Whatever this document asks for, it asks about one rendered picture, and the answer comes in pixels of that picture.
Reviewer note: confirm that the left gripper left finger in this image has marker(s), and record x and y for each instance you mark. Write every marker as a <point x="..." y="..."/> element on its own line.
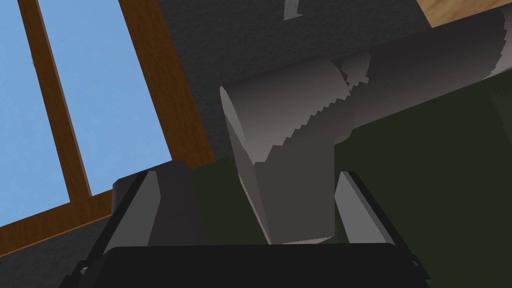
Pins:
<point x="134" y="216"/>

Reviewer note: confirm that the brown wooden framed window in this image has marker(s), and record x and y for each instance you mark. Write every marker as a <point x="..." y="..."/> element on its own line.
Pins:
<point x="164" y="88"/>

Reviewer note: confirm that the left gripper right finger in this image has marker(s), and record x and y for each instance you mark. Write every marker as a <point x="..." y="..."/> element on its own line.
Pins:
<point x="358" y="216"/>

